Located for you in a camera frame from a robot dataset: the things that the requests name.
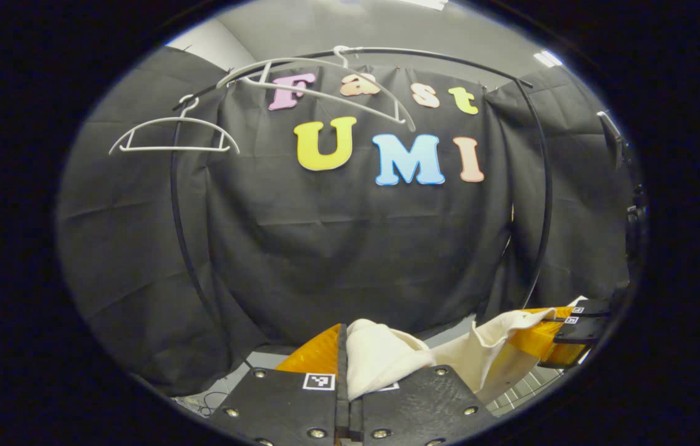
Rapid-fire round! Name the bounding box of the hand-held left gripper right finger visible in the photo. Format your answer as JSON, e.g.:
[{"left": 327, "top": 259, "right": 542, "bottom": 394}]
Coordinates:
[{"left": 350, "top": 365, "right": 499, "bottom": 446}]

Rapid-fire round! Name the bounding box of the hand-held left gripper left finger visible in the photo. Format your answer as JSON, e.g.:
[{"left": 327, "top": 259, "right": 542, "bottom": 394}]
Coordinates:
[{"left": 209, "top": 321, "right": 351, "bottom": 446}]

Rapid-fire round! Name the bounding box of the cream button shirt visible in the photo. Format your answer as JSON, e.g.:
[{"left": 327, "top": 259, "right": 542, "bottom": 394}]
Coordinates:
[{"left": 347, "top": 296, "right": 587, "bottom": 404}]

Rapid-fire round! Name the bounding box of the black metal clothes rack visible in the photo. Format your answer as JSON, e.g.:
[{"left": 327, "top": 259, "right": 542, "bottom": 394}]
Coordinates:
[{"left": 169, "top": 46, "right": 554, "bottom": 372}]

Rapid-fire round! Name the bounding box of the white plastic clothes hanger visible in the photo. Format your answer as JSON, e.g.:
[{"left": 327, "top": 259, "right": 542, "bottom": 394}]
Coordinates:
[
  {"left": 108, "top": 94, "right": 241, "bottom": 155},
  {"left": 217, "top": 45, "right": 417, "bottom": 133}
]

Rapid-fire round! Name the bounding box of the white ribbed board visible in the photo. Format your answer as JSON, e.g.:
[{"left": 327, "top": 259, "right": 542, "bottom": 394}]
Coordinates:
[{"left": 486, "top": 365, "right": 574, "bottom": 416}]

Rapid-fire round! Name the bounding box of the black backdrop cloth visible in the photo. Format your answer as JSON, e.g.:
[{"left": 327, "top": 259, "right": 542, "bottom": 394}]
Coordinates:
[{"left": 56, "top": 46, "right": 636, "bottom": 397}]

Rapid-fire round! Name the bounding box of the black floor cable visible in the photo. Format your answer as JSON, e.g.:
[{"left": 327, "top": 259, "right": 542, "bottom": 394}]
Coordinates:
[{"left": 180, "top": 390, "right": 227, "bottom": 417}]

